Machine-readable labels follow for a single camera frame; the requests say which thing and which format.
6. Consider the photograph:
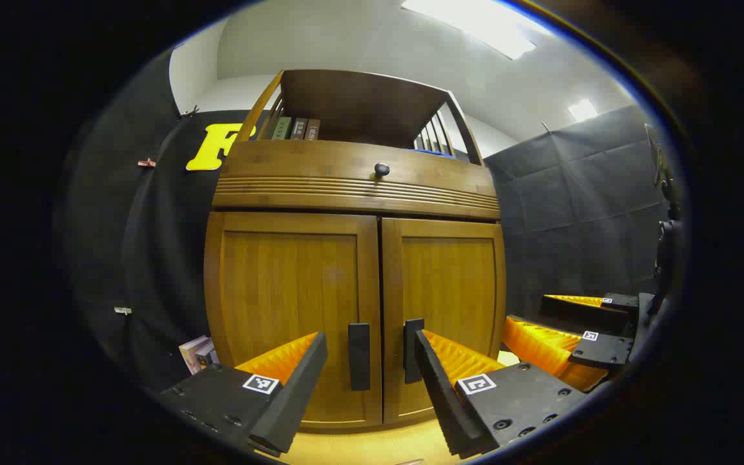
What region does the pink cover book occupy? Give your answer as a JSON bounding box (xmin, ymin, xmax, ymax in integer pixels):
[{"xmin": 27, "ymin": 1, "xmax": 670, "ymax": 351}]
[{"xmin": 178, "ymin": 335, "xmax": 211, "ymax": 376}]

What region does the wooden double-door shoe cabinet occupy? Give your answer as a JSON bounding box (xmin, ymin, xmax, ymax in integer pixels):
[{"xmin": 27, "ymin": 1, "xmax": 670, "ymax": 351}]
[{"xmin": 203, "ymin": 69, "xmax": 507, "ymax": 430}]

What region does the wooden shoe cabinet door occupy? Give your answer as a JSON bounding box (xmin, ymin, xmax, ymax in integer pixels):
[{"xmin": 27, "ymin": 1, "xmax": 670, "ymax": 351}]
[
  {"xmin": 382, "ymin": 218, "xmax": 507, "ymax": 424},
  {"xmin": 204, "ymin": 212, "xmax": 382, "ymax": 430}
]

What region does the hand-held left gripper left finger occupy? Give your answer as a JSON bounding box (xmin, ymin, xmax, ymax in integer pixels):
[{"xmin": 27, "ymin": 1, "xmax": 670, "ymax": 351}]
[{"xmin": 152, "ymin": 331, "xmax": 329, "ymax": 458}]

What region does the black backdrop cloth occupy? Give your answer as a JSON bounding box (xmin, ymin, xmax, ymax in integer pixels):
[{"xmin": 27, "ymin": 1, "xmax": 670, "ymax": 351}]
[
  {"xmin": 56, "ymin": 52, "xmax": 182, "ymax": 388},
  {"xmin": 120, "ymin": 110, "xmax": 263, "ymax": 388},
  {"xmin": 483, "ymin": 105, "xmax": 673, "ymax": 324}
]

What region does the grey spine book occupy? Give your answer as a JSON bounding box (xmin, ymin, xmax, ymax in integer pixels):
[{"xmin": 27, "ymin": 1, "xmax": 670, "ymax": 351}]
[{"xmin": 194, "ymin": 342, "xmax": 220, "ymax": 370}]

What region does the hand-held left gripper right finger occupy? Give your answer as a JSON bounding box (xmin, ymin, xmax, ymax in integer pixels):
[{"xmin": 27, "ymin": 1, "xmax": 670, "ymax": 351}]
[{"xmin": 414, "ymin": 329, "xmax": 595, "ymax": 459}]

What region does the large ceiling light panel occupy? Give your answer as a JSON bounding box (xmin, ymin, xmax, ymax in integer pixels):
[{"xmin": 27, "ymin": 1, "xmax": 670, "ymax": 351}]
[{"xmin": 401, "ymin": 0, "xmax": 537, "ymax": 60}]

